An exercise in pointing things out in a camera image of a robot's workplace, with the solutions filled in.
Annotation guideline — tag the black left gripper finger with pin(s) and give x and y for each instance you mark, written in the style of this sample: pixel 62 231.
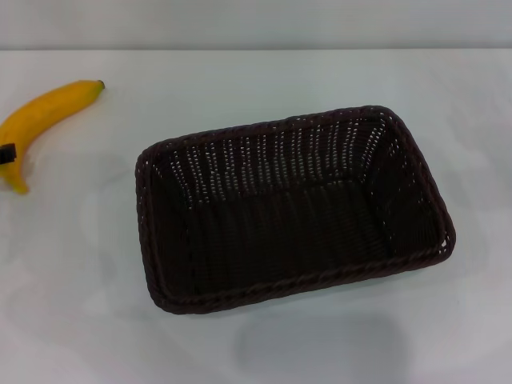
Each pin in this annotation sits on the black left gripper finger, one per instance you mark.
pixel 7 154

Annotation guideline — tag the yellow banana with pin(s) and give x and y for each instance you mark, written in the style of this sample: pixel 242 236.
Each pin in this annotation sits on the yellow banana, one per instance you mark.
pixel 52 102

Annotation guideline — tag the dark brown woven basket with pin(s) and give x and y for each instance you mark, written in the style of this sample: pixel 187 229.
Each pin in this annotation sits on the dark brown woven basket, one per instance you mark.
pixel 280 240

